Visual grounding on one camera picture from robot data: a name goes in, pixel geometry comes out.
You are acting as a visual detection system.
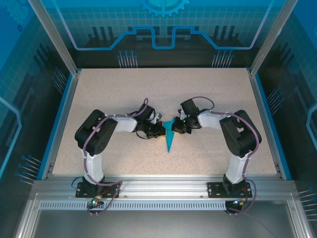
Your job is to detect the blue paper sheet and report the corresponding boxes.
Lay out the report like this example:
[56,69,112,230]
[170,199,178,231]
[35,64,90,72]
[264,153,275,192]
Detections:
[162,118,179,153]

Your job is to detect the blue table side strip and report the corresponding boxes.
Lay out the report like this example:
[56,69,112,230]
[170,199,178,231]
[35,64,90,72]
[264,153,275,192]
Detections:
[254,73,293,180]
[36,73,75,180]

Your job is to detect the grey metal shelf plate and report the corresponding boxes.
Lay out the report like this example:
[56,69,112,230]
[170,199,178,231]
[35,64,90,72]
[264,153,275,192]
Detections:
[32,210,297,238]

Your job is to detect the yellow power connector with light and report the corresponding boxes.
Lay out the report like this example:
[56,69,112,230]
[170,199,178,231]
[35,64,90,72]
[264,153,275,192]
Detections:
[89,195,104,207]
[231,198,249,207]

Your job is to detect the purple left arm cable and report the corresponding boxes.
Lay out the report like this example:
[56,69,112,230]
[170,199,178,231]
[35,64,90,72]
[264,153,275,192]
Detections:
[83,98,149,217]

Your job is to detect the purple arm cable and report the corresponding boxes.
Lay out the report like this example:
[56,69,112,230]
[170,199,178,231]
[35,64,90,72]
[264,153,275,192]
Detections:
[83,98,149,217]
[192,96,260,217]

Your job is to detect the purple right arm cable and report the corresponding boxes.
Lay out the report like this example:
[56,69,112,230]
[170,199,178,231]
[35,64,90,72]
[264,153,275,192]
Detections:
[192,96,260,217]

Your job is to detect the aluminium table frame rail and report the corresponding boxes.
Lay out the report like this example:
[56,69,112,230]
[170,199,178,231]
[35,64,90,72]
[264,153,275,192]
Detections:
[31,173,299,200]

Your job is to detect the slotted grey cable duct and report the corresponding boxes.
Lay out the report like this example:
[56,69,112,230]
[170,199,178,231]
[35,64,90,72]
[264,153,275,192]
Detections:
[38,201,228,211]

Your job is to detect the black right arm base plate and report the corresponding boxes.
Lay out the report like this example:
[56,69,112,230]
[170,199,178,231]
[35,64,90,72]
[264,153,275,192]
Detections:
[207,181,251,199]

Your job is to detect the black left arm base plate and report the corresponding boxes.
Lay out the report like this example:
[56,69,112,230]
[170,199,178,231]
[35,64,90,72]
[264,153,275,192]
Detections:
[75,181,121,199]

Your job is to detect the thin black base cable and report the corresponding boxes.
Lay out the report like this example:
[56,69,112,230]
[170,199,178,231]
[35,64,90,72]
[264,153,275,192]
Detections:
[71,176,84,191]

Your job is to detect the aluminium frame post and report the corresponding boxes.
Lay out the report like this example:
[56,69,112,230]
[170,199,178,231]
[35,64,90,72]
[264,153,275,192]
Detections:
[27,0,82,77]
[247,0,300,77]

